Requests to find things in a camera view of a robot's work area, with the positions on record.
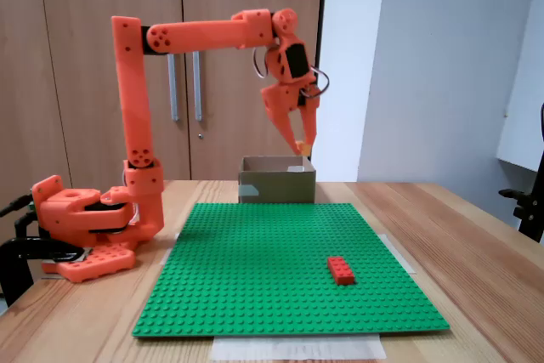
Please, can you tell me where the open cardboard box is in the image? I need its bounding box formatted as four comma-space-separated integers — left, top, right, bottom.
237, 155, 318, 205

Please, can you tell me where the green lego baseplate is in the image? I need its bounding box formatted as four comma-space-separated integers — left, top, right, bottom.
131, 202, 451, 338

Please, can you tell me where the red lego block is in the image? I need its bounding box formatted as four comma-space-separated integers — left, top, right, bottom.
326, 255, 357, 286

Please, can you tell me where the short masking tape strip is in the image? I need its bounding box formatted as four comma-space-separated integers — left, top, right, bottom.
383, 233, 417, 275
160, 231, 182, 266

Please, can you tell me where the white furniture panel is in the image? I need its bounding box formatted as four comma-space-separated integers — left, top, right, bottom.
496, 0, 544, 173

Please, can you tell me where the long masking tape strip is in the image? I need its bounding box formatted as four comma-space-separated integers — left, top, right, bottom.
211, 334, 387, 362

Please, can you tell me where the black stand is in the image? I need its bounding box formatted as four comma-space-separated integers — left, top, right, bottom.
498, 102, 544, 245

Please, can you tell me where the black table clamp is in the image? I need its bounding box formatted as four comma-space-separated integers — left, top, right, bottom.
0, 235, 88, 309

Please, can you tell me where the servo cable loop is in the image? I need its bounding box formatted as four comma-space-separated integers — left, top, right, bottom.
252, 46, 331, 99

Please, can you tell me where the metal cabinet door handle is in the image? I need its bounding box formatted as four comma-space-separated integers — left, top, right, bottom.
191, 51, 204, 122
167, 53, 180, 122

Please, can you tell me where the black cable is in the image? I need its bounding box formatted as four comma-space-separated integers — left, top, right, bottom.
0, 194, 36, 218

